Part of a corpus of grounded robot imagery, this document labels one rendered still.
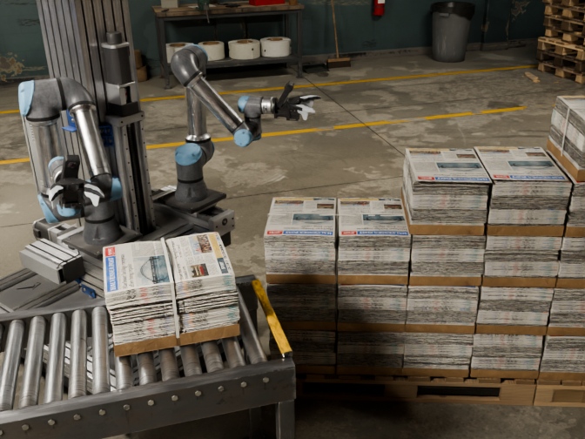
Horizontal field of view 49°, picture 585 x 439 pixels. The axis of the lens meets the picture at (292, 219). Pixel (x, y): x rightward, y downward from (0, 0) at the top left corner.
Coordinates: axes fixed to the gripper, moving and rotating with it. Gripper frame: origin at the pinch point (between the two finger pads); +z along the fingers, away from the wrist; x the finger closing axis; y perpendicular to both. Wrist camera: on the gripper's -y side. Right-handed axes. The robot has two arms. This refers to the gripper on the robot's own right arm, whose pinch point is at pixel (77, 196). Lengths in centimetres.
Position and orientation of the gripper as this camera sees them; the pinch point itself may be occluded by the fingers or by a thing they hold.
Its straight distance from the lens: 201.0
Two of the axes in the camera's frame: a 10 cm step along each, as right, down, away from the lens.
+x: -8.9, 0.8, -4.5
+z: 4.5, 3.8, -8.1
